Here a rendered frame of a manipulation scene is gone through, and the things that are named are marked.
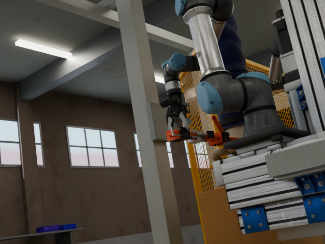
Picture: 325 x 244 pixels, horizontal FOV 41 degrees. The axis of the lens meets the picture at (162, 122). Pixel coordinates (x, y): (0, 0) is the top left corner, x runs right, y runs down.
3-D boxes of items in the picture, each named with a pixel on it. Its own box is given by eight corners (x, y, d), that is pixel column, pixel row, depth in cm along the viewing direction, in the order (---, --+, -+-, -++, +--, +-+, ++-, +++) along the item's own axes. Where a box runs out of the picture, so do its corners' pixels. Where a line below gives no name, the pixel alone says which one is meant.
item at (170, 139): (178, 142, 208) (176, 132, 209) (190, 138, 204) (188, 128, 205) (167, 142, 202) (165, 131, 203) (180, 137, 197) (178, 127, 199)
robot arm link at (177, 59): (192, 50, 201) (185, 60, 211) (169, 52, 198) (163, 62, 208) (195, 66, 199) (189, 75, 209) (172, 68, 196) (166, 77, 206)
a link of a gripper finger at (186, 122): (198, 127, 203) (189, 112, 207) (190, 126, 198) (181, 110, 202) (194, 131, 204) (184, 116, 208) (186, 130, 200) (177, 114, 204)
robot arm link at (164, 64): (163, 58, 208) (159, 66, 216) (167, 80, 206) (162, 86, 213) (178, 57, 210) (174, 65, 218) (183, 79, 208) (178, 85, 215)
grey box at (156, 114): (168, 142, 348) (161, 106, 356) (173, 140, 345) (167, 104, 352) (151, 141, 333) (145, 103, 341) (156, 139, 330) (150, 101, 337)
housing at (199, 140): (195, 144, 218) (193, 135, 219) (206, 140, 214) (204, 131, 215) (186, 143, 212) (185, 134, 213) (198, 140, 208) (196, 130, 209)
